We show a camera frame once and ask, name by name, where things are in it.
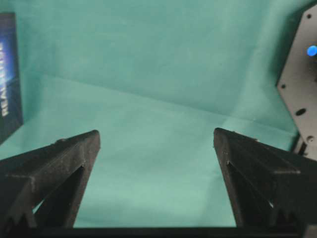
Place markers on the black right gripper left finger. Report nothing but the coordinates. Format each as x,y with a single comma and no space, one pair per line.
44,187

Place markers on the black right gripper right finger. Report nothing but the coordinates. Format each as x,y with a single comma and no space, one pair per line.
267,186

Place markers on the black RealSense box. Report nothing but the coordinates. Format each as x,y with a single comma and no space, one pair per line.
11,115

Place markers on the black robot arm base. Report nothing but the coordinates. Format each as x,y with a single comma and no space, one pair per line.
297,85

